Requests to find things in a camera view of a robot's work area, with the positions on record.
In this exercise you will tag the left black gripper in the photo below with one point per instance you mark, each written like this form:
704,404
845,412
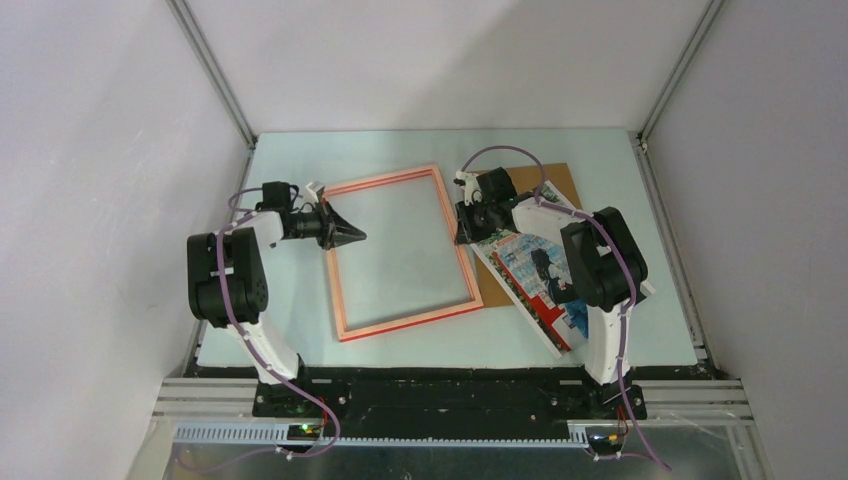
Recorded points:
335,230

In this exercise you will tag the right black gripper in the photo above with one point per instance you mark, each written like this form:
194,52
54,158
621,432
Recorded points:
465,232

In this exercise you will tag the clear acrylic sheet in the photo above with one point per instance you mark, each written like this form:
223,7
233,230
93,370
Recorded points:
408,265

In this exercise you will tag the colourful printed photo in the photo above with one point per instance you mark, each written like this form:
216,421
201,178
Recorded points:
533,272

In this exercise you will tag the orange wooden picture frame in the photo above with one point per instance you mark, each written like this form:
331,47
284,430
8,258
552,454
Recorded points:
474,304

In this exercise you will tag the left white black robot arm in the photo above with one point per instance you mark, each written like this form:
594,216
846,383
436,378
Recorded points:
226,279

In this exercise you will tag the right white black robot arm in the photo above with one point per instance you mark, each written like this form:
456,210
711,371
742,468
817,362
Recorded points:
574,276

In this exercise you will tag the brown cardboard backing board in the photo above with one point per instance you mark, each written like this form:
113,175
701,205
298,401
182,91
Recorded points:
524,178

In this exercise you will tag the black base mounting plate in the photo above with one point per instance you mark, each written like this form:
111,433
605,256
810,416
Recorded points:
341,394

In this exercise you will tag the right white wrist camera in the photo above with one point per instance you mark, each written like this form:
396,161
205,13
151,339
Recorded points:
469,184

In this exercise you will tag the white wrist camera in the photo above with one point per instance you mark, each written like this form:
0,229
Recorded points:
313,192
469,184

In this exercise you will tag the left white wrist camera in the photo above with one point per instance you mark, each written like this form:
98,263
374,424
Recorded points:
313,192

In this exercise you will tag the aluminium front rail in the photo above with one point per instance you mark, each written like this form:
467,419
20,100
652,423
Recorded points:
221,412

